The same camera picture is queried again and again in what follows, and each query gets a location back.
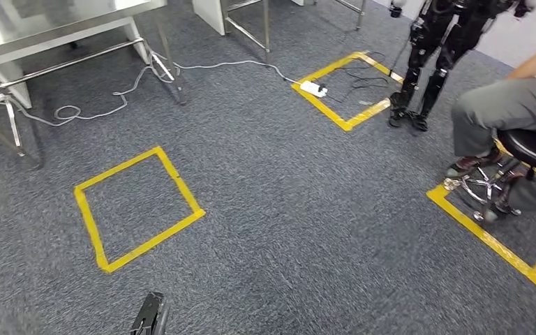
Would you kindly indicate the large stainless steel workbench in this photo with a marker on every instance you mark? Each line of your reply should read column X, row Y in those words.
column 18, row 32

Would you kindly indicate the yellow floor tape square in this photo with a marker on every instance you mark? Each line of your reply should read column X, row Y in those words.
column 117, row 170
column 319, row 108

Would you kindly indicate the stainless steel table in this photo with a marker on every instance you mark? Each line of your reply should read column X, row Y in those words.
column 266, row 27

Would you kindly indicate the white partition panel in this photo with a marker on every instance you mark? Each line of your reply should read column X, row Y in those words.
column 208, row 14

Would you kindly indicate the black humanoid robot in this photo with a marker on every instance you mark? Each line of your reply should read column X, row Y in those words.
column 436, row 88

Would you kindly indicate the person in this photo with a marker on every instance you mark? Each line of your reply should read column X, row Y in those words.
column 504, row 106

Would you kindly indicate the black stool chrome wheeled base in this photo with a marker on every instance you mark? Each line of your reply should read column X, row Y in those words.
column 524, row 145

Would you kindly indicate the black left wrist camera bracket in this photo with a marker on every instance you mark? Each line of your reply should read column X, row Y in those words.
column 150, row 314

